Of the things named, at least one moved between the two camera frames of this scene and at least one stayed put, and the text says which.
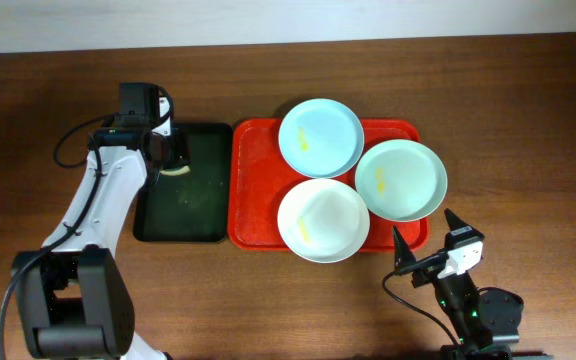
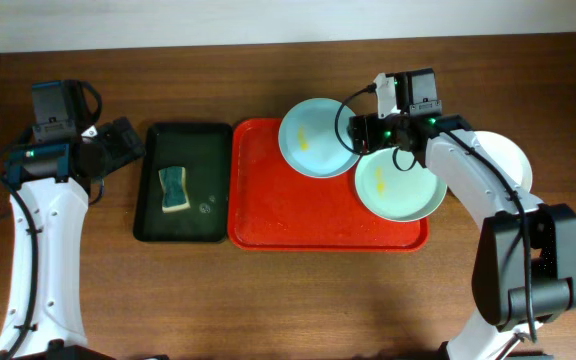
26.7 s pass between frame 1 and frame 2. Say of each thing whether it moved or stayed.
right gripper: moved
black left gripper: moved
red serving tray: stayed
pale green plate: stayed
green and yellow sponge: moved
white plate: moved
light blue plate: stayed
